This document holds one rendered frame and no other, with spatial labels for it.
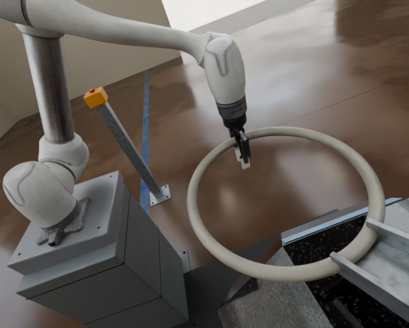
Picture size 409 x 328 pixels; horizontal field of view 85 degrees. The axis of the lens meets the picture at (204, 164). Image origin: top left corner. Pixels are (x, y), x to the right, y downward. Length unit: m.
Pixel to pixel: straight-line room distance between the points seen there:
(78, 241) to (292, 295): 0.72
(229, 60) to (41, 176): 0.72
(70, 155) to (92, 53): 5.87
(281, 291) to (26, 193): 0.83
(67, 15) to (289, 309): 0.84
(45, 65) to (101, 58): 5.91
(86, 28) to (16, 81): 6.98
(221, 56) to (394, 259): 0.56
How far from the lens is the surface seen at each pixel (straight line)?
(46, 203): 0.96
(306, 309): 0.62
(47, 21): 0.69
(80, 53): 6.89
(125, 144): 1.85
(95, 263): 0.97
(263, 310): 0.72
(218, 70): 0.61
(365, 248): 0.57
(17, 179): 0.95
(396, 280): 0.55
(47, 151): 1.06
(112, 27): 0.67
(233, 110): 0.67
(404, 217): 0.74
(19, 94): 7.73
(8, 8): 0.71
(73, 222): 1.02
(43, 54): 0.90
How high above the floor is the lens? 1.44
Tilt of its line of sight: 38 degrees down
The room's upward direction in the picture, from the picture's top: 22 degrees counter-clockwise
